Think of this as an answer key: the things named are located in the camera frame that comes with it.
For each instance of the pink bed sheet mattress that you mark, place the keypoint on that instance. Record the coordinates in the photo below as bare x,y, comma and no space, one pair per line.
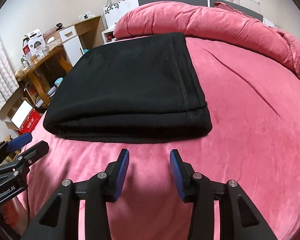
254,103

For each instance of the black fleece pants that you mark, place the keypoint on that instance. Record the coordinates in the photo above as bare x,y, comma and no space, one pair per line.
143,90

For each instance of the white grey bedside cabinet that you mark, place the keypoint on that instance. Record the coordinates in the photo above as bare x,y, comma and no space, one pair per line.
112,14

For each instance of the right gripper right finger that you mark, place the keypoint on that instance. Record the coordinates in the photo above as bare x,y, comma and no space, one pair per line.
239,216

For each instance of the white product box on desk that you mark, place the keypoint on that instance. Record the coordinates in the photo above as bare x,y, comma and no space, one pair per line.
32,43

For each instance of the teal lidded white pot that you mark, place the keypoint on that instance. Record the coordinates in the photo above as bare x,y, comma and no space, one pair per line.
58,82

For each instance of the grey bed headboard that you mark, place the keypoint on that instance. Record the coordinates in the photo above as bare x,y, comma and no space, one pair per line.
212,3

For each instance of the wooden desk shelf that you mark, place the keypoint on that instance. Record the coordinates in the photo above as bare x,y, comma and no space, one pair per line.
42,73

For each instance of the pink rolled comforter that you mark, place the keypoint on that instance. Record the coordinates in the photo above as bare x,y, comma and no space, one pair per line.
217,24

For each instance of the white drawer cabinet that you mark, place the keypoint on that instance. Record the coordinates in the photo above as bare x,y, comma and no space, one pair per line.
77,37

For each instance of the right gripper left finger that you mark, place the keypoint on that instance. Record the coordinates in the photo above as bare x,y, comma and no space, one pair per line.
59,217

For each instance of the red cardboard box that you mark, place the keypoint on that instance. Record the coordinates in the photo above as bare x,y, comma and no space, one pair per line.
22,117

